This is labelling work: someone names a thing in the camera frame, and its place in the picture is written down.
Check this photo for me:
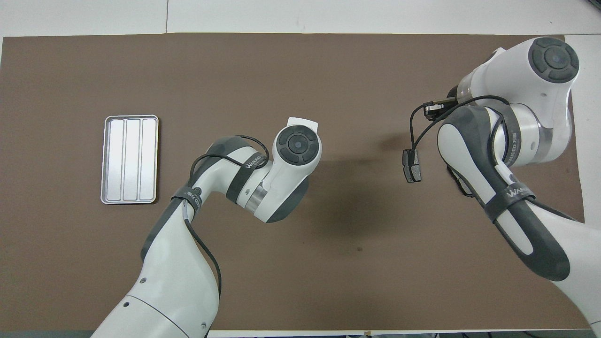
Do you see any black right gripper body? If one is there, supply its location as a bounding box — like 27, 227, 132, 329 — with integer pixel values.
424, 98, 458, 118

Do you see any silver metal tray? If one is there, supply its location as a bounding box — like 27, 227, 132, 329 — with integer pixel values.
100, 115, 159, 205

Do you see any short dark brake pad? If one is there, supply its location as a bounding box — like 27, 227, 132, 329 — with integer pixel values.
402, 149, 422, 183

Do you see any long dark brake pad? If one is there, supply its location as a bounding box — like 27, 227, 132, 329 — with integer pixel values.
447, 165, 474, 198

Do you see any brown table mat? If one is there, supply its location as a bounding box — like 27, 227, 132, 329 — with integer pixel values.
0, 33, 597, 331

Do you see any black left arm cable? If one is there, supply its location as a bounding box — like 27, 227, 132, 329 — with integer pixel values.
185, 135, 270, 301

